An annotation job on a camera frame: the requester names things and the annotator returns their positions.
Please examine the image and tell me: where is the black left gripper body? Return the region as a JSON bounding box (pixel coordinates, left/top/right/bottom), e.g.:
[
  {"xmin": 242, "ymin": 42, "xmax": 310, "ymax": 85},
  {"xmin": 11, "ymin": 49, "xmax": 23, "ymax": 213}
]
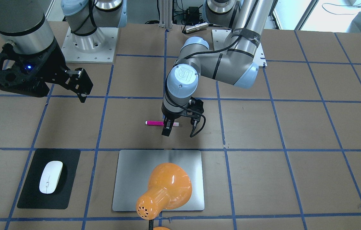
[{"xmin": 162, "ymin": 97, "xmax": 205, "ymax": 128}]

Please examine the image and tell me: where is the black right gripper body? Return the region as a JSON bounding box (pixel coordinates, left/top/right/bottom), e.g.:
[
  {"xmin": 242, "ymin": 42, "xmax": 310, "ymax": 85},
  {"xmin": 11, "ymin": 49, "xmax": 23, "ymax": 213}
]
[{"xmin": 0, "ymin": 38, "xmax": 71, "ymax": 97}]

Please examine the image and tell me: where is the pink highlighter pen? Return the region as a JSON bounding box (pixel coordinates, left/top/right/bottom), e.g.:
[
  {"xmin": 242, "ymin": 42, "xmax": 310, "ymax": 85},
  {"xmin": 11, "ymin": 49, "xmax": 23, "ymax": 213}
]
[{"xmin": 145, "ymin": 120, "xmax": 179, "ymax": 127}]

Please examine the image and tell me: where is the white computer mouse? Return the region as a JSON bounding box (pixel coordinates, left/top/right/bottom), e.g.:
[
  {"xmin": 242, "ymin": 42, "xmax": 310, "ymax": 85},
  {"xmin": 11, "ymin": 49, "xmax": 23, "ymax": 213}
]
[{"xmin": 39, "ymin": 161, "xmax": 63, "ymax": 195}]

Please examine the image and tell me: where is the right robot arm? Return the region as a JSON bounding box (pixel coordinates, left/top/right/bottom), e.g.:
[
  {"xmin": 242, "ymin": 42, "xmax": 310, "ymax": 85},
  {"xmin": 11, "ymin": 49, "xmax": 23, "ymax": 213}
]
[{"xmin": 0, "ymin": 0, "xmax": 127, "ymax": 103}]

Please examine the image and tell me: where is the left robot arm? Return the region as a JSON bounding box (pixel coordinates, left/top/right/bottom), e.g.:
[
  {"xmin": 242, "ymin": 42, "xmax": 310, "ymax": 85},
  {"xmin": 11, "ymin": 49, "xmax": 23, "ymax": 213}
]
[{"xmin": 162, "ymin": 0, "xmax": 273, "ymax": 137}]

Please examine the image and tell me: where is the silver laptop notebook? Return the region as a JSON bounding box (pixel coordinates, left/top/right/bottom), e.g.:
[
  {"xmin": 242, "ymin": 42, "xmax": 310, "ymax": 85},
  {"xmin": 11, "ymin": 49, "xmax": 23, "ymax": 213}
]
[{"xmin": 112, "ymin": 149, "xmax": 205, "ymax": 211}]

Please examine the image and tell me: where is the black mousepad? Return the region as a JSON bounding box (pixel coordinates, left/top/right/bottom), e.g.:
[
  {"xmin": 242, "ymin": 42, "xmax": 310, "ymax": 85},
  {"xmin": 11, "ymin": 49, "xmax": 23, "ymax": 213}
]
[{"xmin": 17, "ymin": 148, "xmax": 81, "ymax": 210}]

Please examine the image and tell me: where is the orange desk lamp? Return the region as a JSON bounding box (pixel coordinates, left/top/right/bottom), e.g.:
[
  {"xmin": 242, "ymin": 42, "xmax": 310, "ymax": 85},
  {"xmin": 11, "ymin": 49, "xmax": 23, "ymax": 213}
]
[{"xmin": 136, "ymin": 163, "xmax": 192, "ymax": 230}]

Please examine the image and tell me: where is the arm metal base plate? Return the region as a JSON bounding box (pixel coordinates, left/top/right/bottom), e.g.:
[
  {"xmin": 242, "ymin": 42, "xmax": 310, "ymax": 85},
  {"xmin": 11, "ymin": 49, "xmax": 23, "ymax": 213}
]
[
  {"xmin": 211, "ymin": 29, "xmax": 267, "ymax": 68},
  {"xmin": 61, "ymin": 27, "xmax": 119, "ymax": 64}
]

